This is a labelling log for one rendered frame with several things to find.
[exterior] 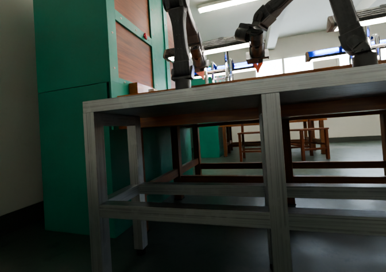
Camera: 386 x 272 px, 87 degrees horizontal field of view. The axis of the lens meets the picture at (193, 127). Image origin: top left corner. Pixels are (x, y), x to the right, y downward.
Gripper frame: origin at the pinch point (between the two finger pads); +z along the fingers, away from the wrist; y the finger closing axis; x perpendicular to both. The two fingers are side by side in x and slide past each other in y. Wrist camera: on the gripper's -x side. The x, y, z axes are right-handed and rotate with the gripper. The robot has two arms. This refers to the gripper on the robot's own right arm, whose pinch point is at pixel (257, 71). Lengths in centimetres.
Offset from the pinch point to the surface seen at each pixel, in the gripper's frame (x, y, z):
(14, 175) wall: 48, 150, 20
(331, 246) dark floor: 64, -26, 51
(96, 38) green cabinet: -10, 83, -28
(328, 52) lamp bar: -67, -54, 39
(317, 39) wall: -491, -173, 268
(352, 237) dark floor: 58, -37, 58
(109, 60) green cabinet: 0, 76, -19
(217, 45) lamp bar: -28.7, 21.6, -1.8
